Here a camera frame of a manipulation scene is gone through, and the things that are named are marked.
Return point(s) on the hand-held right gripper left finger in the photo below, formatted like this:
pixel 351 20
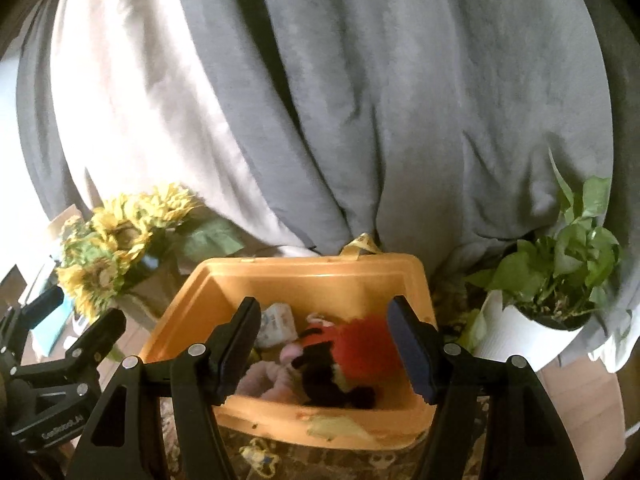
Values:
pixel 239 355

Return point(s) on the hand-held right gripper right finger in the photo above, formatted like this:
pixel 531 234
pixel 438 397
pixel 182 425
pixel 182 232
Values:
pixel 410 350

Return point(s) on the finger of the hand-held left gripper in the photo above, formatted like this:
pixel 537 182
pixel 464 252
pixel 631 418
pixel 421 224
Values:
pixel 100 332
pixel 42 302

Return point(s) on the lavender knitted toy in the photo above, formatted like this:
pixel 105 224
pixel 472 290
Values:
pixel 260 380

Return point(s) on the red knitted flower toy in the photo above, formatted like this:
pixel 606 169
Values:
pixel 365 350

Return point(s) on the white blue soft pouch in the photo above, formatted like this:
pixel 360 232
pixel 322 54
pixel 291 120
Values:
pixel 277 325

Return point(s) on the pink egg-shaped soft toy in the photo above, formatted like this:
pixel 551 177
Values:
pixel 289 354

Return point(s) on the black orange knitted toy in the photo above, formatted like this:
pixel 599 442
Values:
pixel 327 380

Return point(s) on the orange plastic box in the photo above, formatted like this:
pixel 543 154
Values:
pixel 310 280

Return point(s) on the small yellow soft toy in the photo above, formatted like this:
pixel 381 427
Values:
pixel 259 456

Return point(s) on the white device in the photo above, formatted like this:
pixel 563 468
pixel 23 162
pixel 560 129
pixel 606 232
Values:
pixel 80 322

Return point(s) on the light blue packet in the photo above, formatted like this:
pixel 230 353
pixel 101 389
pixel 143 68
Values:
pixel 50 330

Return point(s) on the cardboard piece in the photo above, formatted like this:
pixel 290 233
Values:
pixel 65 222

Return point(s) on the artificial sunflower bouquet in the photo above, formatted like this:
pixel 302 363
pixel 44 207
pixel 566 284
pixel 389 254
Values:
pixel 115 240

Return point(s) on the yellow cloth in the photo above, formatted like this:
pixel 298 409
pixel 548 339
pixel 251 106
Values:
pixel 340 427

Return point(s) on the white plant pot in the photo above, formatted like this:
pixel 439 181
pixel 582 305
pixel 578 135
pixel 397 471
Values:
pixel 515 335

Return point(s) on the green potted plant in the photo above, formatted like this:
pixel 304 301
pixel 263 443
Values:
pixel 565 270

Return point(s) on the white sheer curtain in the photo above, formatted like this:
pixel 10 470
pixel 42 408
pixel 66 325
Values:
pixel 607 355

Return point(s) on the beige curtain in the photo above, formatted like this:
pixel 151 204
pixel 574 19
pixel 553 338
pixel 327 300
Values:
pixel 140 100

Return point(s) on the grey curtain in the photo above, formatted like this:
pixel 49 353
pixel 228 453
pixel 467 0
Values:
pixel 375 110

